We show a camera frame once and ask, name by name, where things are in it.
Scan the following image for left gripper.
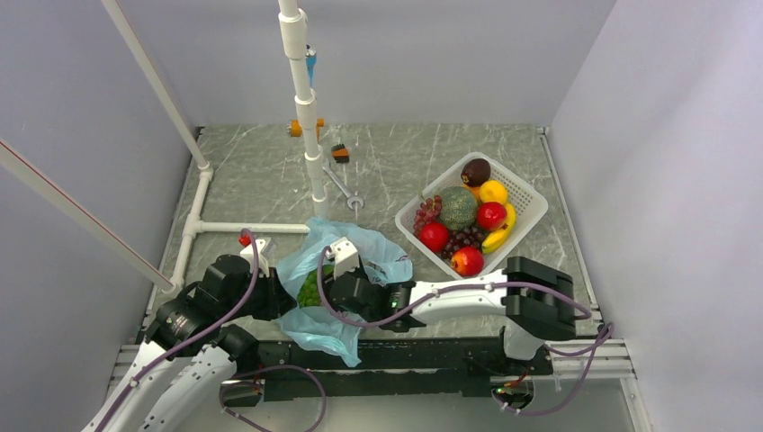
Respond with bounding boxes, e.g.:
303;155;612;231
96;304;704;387
220;265;298;321

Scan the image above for yellow fake lemon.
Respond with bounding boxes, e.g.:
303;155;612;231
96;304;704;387
479;180;509;205

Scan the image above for white plastic basket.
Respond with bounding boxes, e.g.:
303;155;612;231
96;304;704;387
395;152;548;279

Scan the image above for silver wrench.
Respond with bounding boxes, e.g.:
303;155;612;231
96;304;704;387
322;163;364;212

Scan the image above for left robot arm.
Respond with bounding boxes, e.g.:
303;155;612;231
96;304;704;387
85;255;297;431

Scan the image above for red fake pomegranate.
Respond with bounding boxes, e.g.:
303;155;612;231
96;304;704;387
475;202;507;231

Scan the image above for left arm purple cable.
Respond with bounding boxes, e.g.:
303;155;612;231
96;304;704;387
92;227;328;432

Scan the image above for orange black small brush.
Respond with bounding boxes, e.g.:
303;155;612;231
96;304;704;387
330;143;350;165

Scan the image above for yellow fake banana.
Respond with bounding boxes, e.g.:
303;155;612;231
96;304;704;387
481;202;516;255

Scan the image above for red yellow fake apple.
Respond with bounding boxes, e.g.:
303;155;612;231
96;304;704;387
450;247;484;277

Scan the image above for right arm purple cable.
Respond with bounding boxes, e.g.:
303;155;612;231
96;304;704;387
316;245;615;418

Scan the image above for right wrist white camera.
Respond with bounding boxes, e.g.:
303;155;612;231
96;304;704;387
324;237;362;279

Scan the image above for green fake grapes in bag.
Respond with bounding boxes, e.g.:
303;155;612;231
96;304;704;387
297;265;334;309

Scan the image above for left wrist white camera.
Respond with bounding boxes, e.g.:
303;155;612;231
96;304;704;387
238;233;276;277

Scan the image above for dark brown fake fruit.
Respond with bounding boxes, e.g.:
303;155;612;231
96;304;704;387
461;157;491;187

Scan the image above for light blue plastic bag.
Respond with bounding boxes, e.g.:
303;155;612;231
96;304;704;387
276;217;413;367

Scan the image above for green fake melon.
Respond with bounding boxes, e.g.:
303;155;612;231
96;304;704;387
438;186;479;230

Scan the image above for dark red fake grapes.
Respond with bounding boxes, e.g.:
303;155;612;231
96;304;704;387
439;226;485;260

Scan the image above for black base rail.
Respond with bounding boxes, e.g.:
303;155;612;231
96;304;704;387
238;336;553;401

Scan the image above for white pvc pipe frame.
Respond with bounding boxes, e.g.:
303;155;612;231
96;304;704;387
1;1;328;293

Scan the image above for wrist white camera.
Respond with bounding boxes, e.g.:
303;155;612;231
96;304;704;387
238;233;276;277
324;237;362;279

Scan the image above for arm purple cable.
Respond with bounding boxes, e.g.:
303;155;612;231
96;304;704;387
316;245;615;418
92;227;328;432

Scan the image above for blue handled tool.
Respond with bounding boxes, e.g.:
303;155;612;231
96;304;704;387
305;45;318;87

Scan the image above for fake orange in basket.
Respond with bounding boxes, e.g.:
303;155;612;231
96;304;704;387
462;184;480;203

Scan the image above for light red fake grapes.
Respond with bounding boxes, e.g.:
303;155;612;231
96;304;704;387
413;195;442;236

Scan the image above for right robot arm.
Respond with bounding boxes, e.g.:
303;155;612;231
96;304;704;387
318;256;590;374

